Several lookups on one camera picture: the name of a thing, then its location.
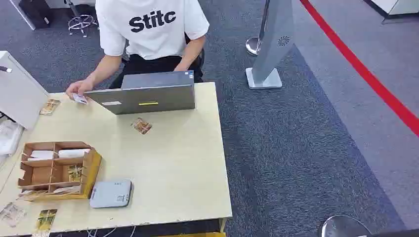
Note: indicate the person's right hand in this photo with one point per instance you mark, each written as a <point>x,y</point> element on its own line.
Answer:
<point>78,88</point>

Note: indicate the small white card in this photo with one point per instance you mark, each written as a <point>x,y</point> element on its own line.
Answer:
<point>80,99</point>

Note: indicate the brown patterned card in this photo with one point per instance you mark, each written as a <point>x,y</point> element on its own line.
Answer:
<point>29,195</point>
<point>141,126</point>
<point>49,107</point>

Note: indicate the white cabinet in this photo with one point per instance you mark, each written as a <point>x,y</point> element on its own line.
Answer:
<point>19,95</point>

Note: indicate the white card stack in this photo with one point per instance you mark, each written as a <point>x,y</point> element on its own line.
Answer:
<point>73,153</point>
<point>41,155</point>

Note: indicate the chrome chair base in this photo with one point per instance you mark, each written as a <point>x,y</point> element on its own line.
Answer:
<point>80,21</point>

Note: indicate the grey laptop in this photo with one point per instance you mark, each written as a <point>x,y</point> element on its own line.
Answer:
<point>150,96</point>

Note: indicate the wooden card box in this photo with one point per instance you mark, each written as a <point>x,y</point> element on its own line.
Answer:
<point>90,170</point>

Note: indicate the clear plastic bag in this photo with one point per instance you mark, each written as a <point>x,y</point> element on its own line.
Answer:
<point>9,137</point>

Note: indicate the gold patterned card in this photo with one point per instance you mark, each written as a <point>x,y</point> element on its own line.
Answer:
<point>75,173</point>

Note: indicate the black box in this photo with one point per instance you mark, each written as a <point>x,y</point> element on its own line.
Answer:
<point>36,13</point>

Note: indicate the person in white shirt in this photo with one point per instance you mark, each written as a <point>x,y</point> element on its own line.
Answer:
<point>150,36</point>

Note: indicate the pale card stack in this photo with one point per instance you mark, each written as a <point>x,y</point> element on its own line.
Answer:
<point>67,189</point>

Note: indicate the grey card reader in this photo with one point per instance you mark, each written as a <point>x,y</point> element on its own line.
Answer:
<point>110,193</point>

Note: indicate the gold green card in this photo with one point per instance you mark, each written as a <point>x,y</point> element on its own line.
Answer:
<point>46,219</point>

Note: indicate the pale patterned card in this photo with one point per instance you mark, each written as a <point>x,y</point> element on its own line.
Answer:
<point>11,214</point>

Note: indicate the grey kiosk stand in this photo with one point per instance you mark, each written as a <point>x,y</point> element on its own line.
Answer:
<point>273,42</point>

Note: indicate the red floor tape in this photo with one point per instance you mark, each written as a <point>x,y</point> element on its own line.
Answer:
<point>360,68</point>

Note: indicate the chrome stanchion base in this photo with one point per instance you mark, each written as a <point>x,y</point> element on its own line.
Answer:
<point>343,227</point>

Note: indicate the white furniture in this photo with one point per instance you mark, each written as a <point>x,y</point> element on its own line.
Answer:
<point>399,6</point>

